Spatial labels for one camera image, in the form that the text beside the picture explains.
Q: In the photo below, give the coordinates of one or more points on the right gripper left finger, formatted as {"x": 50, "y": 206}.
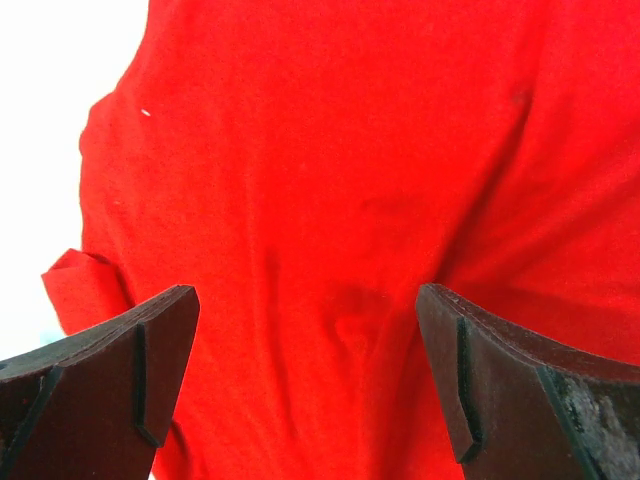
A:
{"x": 98, "y": 404}

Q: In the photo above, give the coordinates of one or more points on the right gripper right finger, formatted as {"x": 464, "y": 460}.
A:
{"x": 519, "y": 405}

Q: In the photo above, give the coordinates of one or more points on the red t shirt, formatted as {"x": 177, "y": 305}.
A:
{"x": 308, "y": 165}

